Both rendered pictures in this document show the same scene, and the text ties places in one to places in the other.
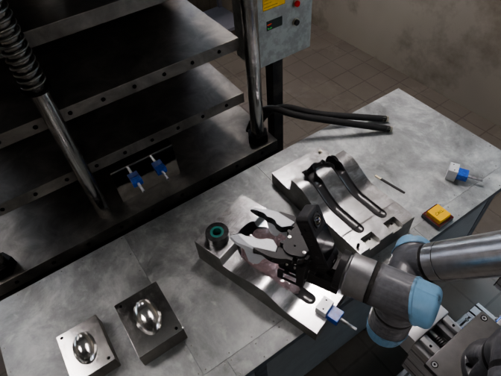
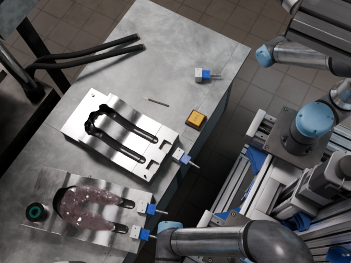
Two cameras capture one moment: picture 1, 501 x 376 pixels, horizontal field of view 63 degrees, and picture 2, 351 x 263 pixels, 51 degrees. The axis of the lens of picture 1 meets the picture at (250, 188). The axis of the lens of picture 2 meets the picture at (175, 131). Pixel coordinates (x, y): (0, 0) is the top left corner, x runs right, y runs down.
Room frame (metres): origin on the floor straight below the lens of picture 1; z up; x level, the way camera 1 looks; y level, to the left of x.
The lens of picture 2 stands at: (0.31, -0.32, 2.46)
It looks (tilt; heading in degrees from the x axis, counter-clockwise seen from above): 70 degrees down; 336
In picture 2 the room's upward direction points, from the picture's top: 6 degrees counter-clockwise
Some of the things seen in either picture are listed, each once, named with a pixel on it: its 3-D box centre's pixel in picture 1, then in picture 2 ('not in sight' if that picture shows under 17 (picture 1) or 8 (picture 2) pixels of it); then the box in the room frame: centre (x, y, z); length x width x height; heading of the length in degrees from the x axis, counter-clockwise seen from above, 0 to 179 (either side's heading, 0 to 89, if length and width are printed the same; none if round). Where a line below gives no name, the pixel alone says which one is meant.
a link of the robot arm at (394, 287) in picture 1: (402, 295); not in sight; (0.29, -0.23, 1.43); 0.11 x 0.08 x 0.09; 57
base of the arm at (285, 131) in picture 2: not in sight; (302, 134); (0.52, -0.95, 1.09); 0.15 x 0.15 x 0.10
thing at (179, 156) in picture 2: not in sight; (187, 160); (0.71, -0.54, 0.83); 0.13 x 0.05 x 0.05; 27
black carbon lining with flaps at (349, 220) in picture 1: (340, 189); (118, 132); (0.96, -0.33, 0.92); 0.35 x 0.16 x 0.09; 30
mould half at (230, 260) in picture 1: (275, 260); (89, 209); (0.73, -0.06, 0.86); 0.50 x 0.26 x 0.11; 47
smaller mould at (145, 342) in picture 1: (150, 321); not in sight; (0.56, 0.36, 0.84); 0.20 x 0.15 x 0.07; 30
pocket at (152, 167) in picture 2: (369, 242); (153, 167); (0.75, -0.39, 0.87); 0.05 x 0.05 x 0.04; 30
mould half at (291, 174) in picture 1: (338, 194); (118, 132); (0.98, -0.33, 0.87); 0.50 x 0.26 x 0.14; 30
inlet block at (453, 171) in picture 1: (464, 175); (208, 75); (1.05, -0.86, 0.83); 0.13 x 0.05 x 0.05; 58
